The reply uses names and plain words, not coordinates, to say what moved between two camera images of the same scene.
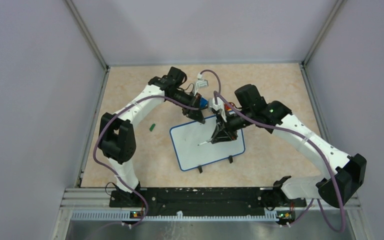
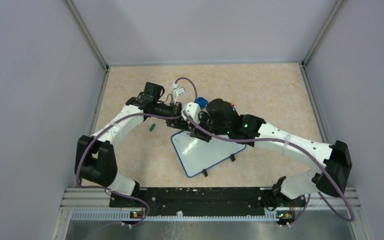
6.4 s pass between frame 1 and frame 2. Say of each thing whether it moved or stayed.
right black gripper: moved
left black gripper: moved
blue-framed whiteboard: stayed
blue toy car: stayed
